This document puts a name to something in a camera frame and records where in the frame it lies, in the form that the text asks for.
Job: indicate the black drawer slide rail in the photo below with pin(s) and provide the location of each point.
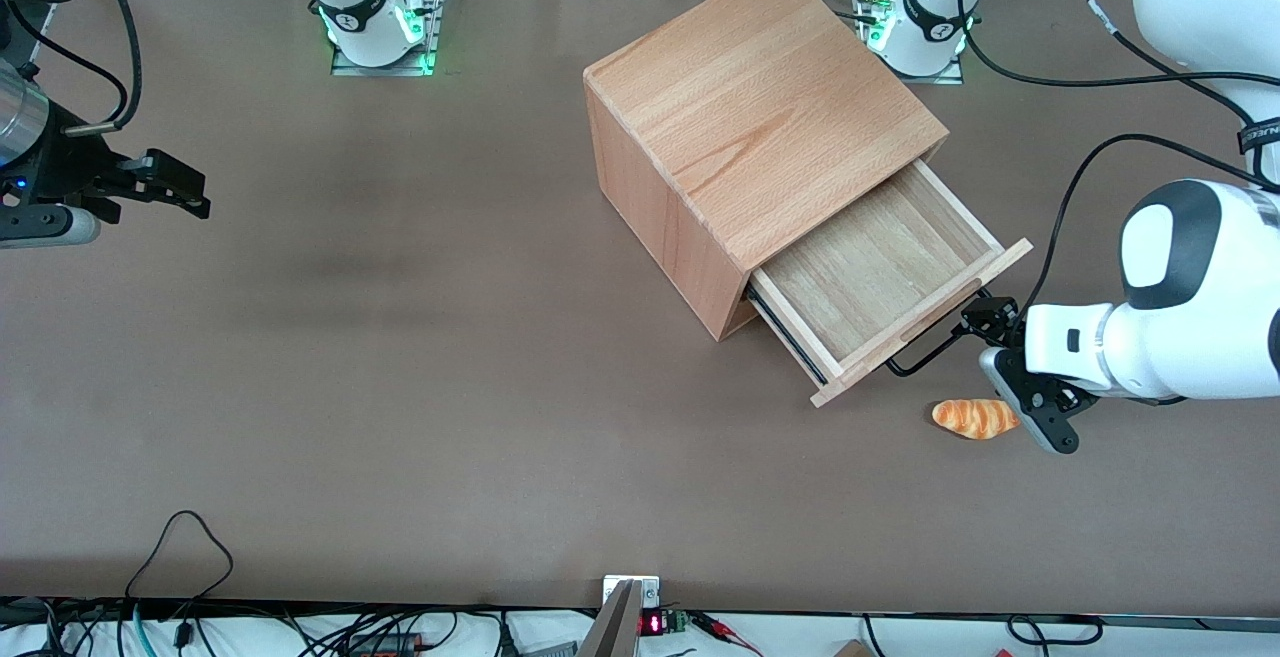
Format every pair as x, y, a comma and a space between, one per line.
790, 340

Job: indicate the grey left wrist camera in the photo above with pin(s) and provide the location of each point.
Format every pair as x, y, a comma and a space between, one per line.
1000, 377

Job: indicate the red digit display module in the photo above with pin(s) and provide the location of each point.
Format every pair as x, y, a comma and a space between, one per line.
655, 624

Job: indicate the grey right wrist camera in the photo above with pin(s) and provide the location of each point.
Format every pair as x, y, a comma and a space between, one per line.
50, 227

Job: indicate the grey camera mount bar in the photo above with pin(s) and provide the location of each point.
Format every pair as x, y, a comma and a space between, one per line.
612, 627

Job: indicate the brown cardboard piece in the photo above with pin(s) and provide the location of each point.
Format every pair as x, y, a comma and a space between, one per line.
850, 649

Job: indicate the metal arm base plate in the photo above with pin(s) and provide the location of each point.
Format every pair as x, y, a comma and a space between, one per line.
436, 37
950, 79

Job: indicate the orange toy bread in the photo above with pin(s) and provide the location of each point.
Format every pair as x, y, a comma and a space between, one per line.
970, 418

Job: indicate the red clip lead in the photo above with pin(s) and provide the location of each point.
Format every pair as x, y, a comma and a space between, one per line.
725, 630

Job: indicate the silver camera mount bracket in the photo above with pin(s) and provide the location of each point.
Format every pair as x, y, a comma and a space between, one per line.
650, 589

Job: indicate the orange and black device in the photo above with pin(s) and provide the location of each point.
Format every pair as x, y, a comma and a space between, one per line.
385, 645

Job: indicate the wooden drawer cabinet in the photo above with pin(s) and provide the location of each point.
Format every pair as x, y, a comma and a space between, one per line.
750, 97

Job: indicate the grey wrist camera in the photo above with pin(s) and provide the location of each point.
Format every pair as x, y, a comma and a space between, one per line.
50, 227
1000, 377

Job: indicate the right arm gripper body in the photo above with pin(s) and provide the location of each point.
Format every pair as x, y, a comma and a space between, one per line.
72, 159

